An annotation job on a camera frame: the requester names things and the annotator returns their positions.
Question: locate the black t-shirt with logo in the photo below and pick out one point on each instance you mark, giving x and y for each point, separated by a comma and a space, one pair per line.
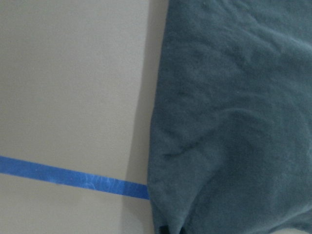
231, 131

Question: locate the brown paper table mat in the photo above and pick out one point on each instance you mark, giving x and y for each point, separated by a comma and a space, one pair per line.
78, 83

